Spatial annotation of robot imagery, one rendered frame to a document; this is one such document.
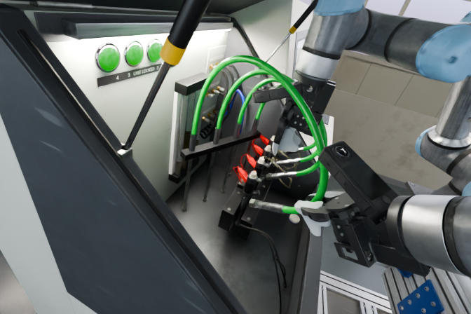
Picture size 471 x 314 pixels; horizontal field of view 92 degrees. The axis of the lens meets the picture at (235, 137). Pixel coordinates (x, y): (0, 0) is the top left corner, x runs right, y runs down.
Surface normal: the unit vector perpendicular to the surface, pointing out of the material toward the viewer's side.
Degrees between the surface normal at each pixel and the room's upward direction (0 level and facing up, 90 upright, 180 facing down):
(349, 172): 18
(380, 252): 103
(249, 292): 0
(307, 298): 0
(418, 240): 96
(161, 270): 90
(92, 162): 90
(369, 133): 90
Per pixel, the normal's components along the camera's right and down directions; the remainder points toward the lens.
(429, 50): -0.93, 0.06
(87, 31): 0.90, 0.36
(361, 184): 0.10, -0.66
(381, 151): -0.28, 0.46
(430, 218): -0.86, -0.46
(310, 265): 0.20, -0.83
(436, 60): -0.94, 0.25
